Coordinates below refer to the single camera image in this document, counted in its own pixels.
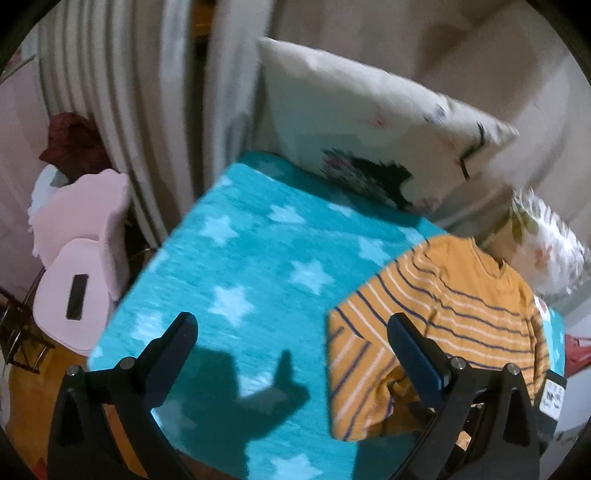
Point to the white floral pillow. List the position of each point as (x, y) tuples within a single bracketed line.
[(547, 249)]

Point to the black phone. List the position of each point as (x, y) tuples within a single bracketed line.
[(77, 297)]

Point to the teal star printed blanket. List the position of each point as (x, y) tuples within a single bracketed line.
[(258, 277)]

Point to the beige curtain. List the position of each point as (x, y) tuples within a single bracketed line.
[(138, 106)]

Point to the pink chair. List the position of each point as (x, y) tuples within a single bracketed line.
[(85, 258)]

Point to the dark red cloth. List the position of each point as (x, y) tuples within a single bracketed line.
[(74, 143)]

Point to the yellow striped sweater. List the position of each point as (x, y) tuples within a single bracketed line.
[(443, 304)]

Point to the white pillow with dark print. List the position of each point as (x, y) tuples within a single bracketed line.
[(351, 124)]

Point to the white cloth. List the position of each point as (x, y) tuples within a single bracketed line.
[(44, 194)]

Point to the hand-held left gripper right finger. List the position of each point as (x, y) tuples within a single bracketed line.
[(418, 357)]

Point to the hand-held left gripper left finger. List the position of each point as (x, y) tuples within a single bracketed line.
[(171, 355)]

